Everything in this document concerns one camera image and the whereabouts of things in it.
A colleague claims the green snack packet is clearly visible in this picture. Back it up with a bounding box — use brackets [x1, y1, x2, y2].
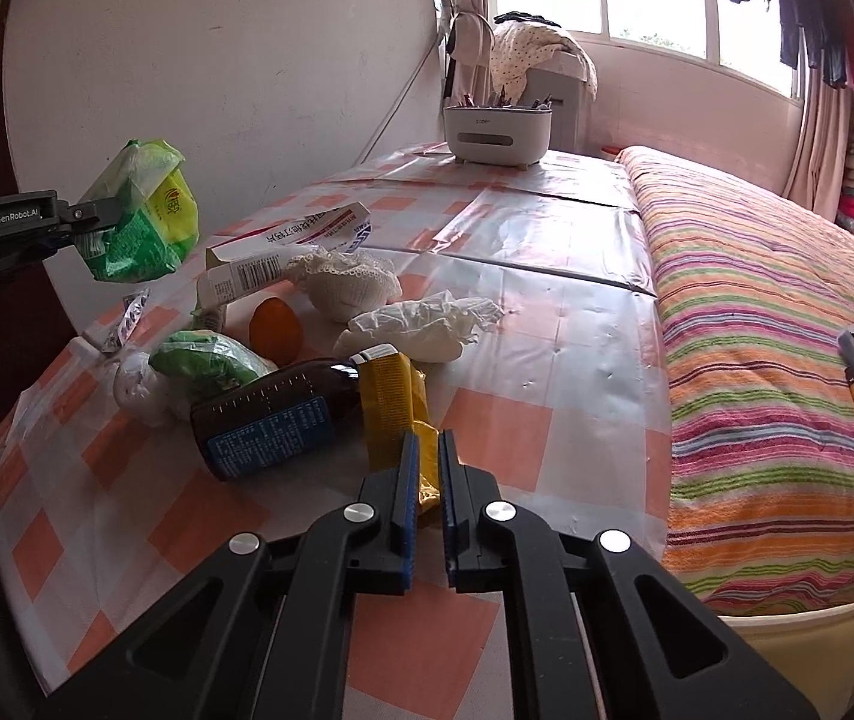
[71, 137, 202, 284]

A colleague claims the white medicine box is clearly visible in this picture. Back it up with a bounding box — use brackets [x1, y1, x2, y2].
[194, 201, 377, 316]

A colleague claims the green plastic bag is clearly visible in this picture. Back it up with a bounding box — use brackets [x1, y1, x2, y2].
[148, 330, 279, 399]

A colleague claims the brown medicine bottle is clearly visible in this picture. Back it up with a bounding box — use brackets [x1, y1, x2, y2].
[188, 343, 399, 483]

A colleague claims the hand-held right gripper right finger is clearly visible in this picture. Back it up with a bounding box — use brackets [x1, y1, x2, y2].
[437, 427, 819, 720]

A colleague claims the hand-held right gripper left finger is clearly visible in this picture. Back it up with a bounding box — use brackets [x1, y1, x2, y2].
[37, 429, 420, 720]

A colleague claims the orange checked tablecloth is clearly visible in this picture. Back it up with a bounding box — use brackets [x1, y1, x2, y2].
[0, 141, 674, 698]

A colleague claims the yellow packet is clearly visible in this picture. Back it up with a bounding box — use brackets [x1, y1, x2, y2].
[357, 352, 444, 520]

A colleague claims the white utensil holder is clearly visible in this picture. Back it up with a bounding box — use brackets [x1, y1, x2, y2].
[443, 90, 555, 167]

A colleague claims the dotted cream cloth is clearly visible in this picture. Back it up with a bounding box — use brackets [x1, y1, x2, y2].
[488, 18, 600, 103]

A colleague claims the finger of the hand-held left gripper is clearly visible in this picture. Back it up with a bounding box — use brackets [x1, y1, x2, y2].
[67, 195, 130, 239]
[37, 235, 100, 269]

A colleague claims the window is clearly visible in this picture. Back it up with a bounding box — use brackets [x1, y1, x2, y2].
[490, 0, 807, 100]

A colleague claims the wall cable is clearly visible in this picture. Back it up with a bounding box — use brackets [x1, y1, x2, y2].
[350, 28, 452, 167]

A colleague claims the large white tissue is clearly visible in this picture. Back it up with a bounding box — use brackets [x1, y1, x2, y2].
[333, 291, 507, 365]

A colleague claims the dark red wooden door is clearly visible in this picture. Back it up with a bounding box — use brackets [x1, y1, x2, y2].
[0, 0, 77, 428]

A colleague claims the cream plastic bin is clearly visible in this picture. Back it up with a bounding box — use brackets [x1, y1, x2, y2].
[719, 596, 854, 720]

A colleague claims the white hanging hat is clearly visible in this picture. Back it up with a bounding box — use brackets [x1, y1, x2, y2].
[445, 10, 496, 70]

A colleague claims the white floor appliance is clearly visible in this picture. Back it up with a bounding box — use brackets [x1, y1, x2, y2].
[523, 64, 597, 155]

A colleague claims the silver blister pack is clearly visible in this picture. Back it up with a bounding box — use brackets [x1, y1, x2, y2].
[101, 288, 153, 353]

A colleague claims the striped bed blanket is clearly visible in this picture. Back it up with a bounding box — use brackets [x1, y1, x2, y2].
[614, 144, 854, 617]

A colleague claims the orange fruit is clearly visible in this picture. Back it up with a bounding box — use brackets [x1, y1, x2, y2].
[248, 298, 305, 363]

